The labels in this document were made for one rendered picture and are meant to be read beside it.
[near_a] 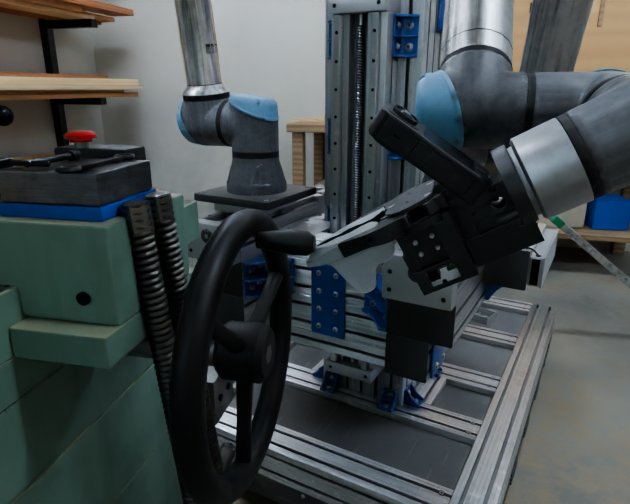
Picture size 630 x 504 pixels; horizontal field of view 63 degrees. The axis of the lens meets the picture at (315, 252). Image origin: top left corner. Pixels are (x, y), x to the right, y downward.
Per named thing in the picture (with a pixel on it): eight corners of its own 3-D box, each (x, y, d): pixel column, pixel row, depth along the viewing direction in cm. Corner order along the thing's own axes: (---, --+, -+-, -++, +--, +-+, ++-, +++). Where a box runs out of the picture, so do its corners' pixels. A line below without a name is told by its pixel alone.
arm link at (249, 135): (262, 154, 120) (260, 93, 116) (216, 151, 126) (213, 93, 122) (288, 149, 130) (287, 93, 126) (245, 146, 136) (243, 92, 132)
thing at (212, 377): (218, 425, 84) (215, 383, 81) (149, 416, 86) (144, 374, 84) (236, 396, 92) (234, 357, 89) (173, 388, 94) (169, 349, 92)
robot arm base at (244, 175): (250, 182, 140) (249, 145, 137) (297, 187, 133) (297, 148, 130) (214, 191, 128) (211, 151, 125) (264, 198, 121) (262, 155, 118)
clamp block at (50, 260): (116, 329, 44) (103, 227, 41) (-18, 315, 46) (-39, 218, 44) (192, 271, 57) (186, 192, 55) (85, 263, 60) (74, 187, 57)
